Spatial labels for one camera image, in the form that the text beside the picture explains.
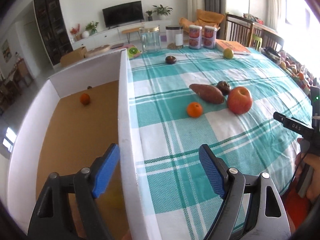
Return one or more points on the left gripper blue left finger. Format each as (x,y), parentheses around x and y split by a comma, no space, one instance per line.
(52,216)

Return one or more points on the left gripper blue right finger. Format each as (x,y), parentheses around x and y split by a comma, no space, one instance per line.
(265,218)

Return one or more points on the large red apple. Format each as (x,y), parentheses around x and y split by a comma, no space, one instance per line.
(239,100)

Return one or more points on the small orange tangerine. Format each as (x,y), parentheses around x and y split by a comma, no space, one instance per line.
(85,99)
(194,110)

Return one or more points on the person's right hand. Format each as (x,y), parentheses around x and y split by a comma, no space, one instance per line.
(313,160)

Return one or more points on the cluttered side table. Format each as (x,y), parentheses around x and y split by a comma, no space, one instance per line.
(298,72)

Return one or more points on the teal white plaid tablecloth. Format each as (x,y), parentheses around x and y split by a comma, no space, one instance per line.
(182,200)

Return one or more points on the white cardboard box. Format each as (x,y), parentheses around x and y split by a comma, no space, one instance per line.
(61,134)

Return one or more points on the dark red-brown fruit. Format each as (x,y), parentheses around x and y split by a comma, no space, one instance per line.
(224,87)

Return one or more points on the brown sweet potato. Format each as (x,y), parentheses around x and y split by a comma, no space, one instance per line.
(208,93)

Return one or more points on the orange book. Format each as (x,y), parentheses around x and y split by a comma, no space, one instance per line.
(235,46)

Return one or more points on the yellow-green round fruit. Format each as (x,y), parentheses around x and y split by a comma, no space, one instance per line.
(228,53)

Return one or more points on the wooden dining chair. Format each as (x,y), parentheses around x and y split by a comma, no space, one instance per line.
(239,29)

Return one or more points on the right red white can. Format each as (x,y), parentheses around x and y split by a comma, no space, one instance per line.
(209,37)

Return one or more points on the red white can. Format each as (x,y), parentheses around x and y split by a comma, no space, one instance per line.
(209,37)
(195,35)

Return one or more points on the left red white can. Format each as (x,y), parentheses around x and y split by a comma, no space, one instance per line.
(195,35)

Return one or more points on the brown cardboard box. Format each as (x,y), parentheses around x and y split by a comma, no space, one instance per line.
(73,57)

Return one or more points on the orange bean bag chair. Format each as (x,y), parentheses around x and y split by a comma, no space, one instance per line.
(203,18)

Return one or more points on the far dark fruit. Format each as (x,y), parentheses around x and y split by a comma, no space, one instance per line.
(170,60)

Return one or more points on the clear jar black lid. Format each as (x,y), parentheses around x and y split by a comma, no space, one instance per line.
(174,35)

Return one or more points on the kiwi print packet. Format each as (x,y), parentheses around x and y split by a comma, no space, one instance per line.
(133,52)

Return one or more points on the white tv cabinet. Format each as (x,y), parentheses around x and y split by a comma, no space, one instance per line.
(114,35)

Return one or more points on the clear glass jar gold lid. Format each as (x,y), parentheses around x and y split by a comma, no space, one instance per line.
(150,39)

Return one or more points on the small wooden bench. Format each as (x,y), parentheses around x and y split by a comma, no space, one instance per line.
(132,34)

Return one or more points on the green potted plant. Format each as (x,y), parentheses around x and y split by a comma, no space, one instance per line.
(162,11)

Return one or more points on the dark bookcase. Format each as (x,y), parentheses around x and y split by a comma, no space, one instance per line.
(52,29)

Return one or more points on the black television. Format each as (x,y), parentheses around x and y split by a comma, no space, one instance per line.
(123,13)

